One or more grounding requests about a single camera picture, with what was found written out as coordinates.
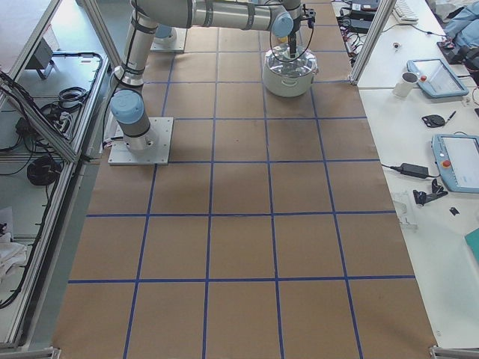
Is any glass pot lid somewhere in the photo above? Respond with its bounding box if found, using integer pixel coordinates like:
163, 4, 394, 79
265, 43, 318, 78

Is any white cooking pot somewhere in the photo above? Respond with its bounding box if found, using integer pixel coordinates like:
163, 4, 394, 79
262, 57, 319, 97

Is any white mug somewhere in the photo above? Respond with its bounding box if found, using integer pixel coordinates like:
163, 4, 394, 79
392, 71, 418, 98

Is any far blue teach pendant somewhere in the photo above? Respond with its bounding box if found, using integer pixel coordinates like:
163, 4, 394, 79
406, 58, 469, 99

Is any blue teach pendant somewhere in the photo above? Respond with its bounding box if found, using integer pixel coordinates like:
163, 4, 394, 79
431, 134, 478, 194
406, 58, 469, 99

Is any black round object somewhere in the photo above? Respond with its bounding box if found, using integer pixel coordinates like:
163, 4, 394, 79
421, 114, 446, 128

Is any black power adapter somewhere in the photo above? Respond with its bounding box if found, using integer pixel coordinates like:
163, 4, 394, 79
400, 163, 429, 179

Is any brown paper table mat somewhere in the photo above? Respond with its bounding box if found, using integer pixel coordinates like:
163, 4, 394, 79
53, 1, 435, 358

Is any near blue teach pendant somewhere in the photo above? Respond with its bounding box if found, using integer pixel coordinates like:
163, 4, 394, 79
431, 134, 478, 194

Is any white crumpled cloth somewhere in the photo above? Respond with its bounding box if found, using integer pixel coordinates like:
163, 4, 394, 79
1, 232, 27, 281

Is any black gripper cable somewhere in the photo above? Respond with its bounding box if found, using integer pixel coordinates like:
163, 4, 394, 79
269, 22, 315, 63

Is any aluminium frame post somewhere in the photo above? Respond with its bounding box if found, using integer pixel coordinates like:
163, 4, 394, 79
349, 0, 396, 85

